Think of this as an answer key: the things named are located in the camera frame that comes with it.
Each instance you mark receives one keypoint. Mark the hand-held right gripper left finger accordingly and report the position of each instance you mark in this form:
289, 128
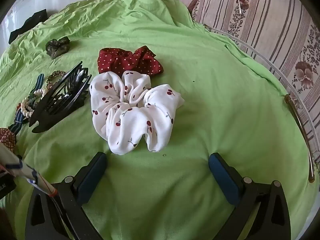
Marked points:
91, 177

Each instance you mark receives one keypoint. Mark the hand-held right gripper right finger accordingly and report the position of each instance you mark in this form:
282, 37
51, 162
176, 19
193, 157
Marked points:
222, 177

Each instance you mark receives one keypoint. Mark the red checked scrunchie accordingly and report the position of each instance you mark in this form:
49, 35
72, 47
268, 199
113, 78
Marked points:
6, 137

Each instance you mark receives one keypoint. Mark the white cherry print scrunchie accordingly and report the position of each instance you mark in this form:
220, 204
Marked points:
130, 120

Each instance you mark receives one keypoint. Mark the black hair claw clip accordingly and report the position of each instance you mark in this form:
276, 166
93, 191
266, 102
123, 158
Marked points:
50, 107

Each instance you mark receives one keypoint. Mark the striped blue headband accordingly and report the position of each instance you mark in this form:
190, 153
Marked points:
39, 81

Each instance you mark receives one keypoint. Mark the red polka dot scrunchie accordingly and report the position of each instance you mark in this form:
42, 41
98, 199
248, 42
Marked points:
117, 62

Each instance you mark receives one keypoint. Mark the green cloth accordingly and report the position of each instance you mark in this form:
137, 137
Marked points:
200, 100

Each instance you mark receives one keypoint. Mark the brass curved bar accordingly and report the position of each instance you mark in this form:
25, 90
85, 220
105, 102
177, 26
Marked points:
301, 130

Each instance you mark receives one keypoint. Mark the camouflage green scrunchie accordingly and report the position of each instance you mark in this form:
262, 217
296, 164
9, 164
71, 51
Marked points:
57, 47

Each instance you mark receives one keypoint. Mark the black cloth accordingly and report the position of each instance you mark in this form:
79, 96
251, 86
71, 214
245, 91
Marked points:
27, 26

